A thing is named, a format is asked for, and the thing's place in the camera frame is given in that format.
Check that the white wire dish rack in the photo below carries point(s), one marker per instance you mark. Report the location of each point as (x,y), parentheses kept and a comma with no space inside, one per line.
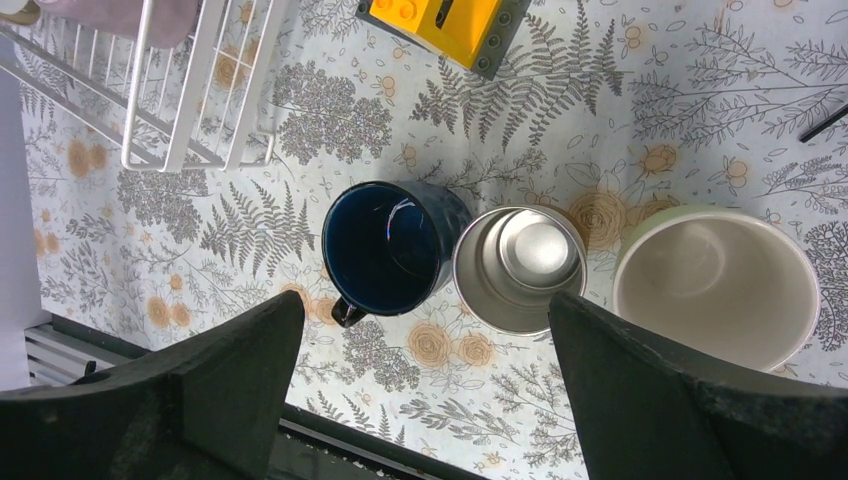
(197,105)

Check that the grey lego baseplate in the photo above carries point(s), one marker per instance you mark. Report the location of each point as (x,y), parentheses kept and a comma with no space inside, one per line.
(490,46)

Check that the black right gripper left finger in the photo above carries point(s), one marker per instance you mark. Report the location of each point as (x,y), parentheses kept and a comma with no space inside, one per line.
(205,408)

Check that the yellow lego block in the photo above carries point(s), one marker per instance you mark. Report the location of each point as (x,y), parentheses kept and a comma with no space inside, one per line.
(450,26)

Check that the mauve pink cup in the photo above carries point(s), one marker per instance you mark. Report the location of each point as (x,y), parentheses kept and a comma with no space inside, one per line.
(171,20)

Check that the light green mug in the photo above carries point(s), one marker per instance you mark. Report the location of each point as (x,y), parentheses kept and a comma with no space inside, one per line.
(719,281)

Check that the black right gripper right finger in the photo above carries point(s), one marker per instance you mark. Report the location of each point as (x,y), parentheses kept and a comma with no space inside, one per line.
(647,407)

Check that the dark blue mug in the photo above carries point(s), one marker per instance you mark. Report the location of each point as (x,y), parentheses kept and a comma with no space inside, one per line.
(388,246)

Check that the cream brown steel tumbler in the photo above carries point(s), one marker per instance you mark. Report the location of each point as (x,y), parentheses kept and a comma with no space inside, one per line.
(510,262)

